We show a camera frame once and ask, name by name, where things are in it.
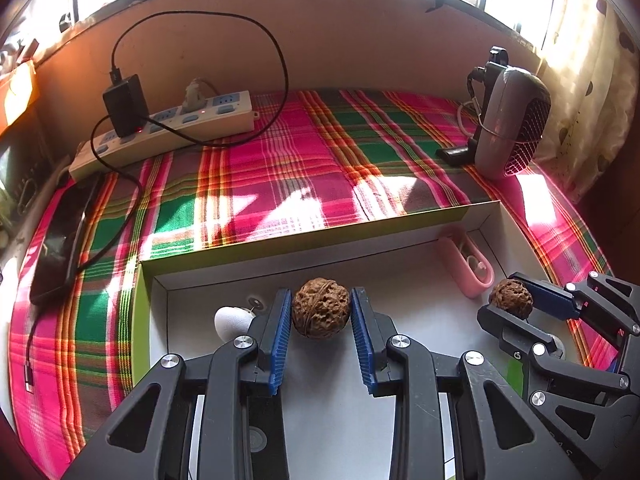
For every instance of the cream patterned curtain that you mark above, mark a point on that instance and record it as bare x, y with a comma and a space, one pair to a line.
590, 110

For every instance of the black phone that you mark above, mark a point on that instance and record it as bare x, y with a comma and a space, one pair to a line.
60, 245

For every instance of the green cardboard box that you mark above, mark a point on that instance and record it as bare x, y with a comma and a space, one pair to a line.
350, 260

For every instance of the green white suction knob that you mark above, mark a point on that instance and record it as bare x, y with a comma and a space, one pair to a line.
558, 346

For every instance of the orange tray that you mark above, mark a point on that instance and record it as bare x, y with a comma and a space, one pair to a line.
20, 95

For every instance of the brown walnut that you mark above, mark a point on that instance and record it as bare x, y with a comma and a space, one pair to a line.
511, 297
320, 307

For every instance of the metal carabiner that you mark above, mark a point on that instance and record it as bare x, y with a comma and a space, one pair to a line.
27, 192

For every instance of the grey portable heater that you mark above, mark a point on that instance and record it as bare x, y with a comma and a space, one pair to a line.
510, 120

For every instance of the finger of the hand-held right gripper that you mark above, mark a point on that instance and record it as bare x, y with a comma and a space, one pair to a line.
505, 327
545, 294

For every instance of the black power adapter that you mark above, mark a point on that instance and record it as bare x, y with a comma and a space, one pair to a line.
125, 105

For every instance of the plaid blanket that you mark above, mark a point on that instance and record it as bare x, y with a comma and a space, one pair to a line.
300, 160

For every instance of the white round knob hook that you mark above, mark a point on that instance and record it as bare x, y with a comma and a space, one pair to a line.
230, 320

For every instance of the pink clip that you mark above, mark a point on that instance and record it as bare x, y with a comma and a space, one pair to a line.
465, 280

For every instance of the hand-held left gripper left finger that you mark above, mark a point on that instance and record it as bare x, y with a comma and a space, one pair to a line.
280, 340

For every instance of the black stand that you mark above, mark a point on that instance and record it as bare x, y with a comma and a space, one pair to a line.
455, 155

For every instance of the beige power strip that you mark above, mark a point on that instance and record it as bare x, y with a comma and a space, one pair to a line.
215, 120

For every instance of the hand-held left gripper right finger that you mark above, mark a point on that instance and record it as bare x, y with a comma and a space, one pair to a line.
362, 340

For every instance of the white plug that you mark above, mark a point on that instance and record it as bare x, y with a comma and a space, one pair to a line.
192, 95

